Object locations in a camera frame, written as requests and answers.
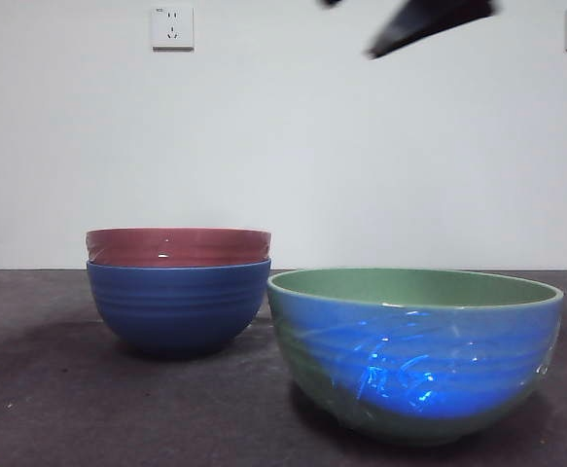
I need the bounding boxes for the blue ribbed bowl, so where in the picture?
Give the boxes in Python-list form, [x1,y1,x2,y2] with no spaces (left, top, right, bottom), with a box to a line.
[86,257,273,362]

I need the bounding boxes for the red ribbed bowl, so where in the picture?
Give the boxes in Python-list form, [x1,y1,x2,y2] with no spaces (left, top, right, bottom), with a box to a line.
[86,227,273,269]

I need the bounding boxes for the green ribbed bowl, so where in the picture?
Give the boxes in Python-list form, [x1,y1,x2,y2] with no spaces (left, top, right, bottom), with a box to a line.
[266,267,567,449]

